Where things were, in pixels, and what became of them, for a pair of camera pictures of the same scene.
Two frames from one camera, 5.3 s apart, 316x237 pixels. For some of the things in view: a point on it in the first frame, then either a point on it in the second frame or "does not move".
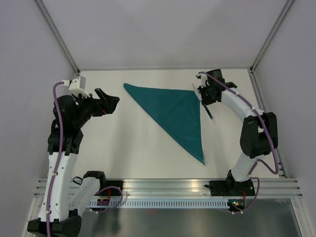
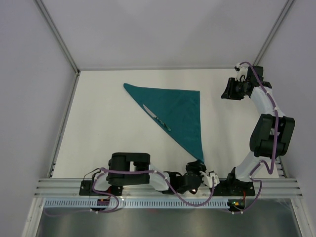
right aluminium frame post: x=254 y=65 does not move
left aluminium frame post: x=55 y=29 does not move
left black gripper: x=106 y=104 -> x=197 y=166
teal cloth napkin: x=177 y=111 does not move
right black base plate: x=230 y=187 does not move
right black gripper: x=205 y=101 -> x=229 y=93
